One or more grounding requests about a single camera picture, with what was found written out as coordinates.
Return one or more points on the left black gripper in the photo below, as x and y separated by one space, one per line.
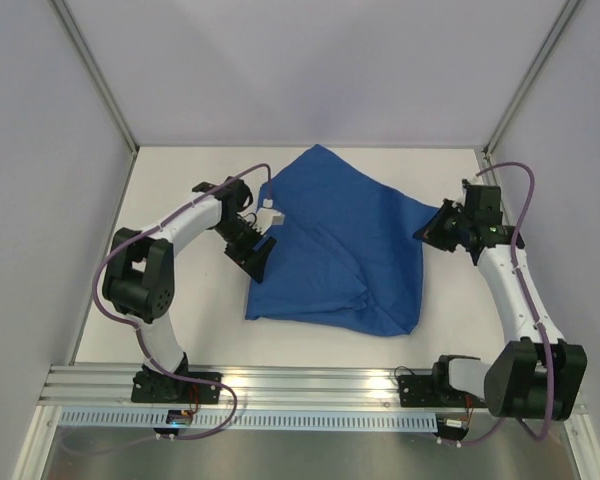
251 261

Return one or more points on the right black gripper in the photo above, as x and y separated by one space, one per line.
450 226

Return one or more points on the slotted cable duct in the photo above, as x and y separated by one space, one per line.
251 420

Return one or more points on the aluminium mounting rail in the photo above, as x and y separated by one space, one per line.
264 388

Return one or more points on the blue surgical drape cloth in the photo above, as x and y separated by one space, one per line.
345 255

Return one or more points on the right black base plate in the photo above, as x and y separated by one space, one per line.
421 391

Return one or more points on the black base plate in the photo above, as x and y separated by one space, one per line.
150 387
421 391

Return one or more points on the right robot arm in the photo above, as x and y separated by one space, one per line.
538 374

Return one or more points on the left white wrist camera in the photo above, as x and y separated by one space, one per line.
267 217

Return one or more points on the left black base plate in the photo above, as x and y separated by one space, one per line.
150 387

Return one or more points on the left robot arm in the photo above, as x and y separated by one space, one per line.
139 279

